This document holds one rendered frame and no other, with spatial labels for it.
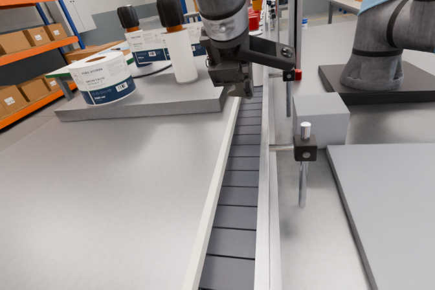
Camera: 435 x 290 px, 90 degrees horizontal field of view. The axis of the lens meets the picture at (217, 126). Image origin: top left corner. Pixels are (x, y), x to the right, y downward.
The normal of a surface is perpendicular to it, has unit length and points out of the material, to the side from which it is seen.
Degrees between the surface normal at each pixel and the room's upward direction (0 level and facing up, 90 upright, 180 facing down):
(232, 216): 0
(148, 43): 90
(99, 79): 90
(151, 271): 0
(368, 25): 86
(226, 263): 0
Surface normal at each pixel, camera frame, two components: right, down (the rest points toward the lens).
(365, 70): -0.69, 0.15
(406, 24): -0.95, 0.20
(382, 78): -0.24, 0.22
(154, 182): -0.17, -0.84
